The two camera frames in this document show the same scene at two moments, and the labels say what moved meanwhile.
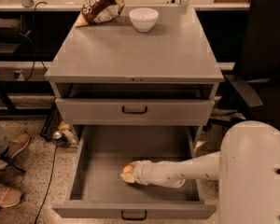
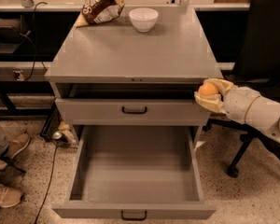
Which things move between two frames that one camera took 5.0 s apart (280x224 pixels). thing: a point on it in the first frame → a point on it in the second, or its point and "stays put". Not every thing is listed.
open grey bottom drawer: x=99 y=192 stays put
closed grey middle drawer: x=133 y=112 stays put
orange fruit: x=129 y=169 → x=208 y=89
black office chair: x=263 y=71 stays put
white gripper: x=141 y=173 → x=238 y=104
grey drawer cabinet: x=108 y=73 stays put
